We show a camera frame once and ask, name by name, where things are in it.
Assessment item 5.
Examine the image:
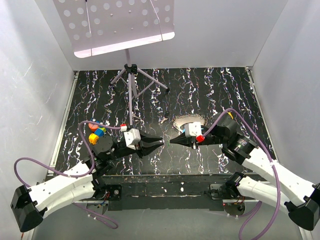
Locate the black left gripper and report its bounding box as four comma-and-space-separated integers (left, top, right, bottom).
107, 129, 164, 161

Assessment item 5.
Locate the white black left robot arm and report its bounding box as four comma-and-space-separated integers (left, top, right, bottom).
10, 128, 164, 233

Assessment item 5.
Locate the colourful toy block car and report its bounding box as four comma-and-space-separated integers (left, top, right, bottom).
88, 123, 107, 145

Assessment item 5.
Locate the perforated music stand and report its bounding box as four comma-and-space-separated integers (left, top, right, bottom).
53, 0, 175, 121

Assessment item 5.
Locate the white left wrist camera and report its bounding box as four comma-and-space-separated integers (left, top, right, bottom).
120, 124, 141, 150

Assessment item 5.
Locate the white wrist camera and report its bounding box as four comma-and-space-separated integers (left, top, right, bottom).
184, 121, 205, 143
120, 124, 141, 150

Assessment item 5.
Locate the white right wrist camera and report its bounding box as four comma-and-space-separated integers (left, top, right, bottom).
184, 121, 205, 143

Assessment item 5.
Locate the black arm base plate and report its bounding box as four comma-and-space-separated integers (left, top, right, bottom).
100, 174, 231, 211

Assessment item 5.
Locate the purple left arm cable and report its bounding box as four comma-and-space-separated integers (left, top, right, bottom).
13, 120, 126, 230

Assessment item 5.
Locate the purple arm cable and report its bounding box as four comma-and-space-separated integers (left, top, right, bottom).
13, 120, 126, 230
202, 108, 281, 240

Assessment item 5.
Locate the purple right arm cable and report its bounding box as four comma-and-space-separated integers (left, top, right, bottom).
202, 108, 281, 240

